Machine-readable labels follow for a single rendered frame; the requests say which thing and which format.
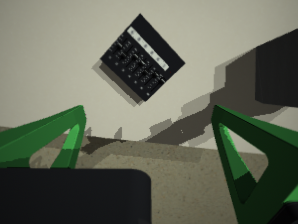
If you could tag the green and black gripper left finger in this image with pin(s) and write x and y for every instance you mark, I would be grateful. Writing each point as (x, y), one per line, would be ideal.
(18, 144)

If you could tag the black lighting desk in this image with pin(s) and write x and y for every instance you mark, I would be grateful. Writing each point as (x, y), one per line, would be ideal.
(147, 62)

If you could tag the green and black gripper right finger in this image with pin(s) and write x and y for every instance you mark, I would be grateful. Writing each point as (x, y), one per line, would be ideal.
(257, 203)

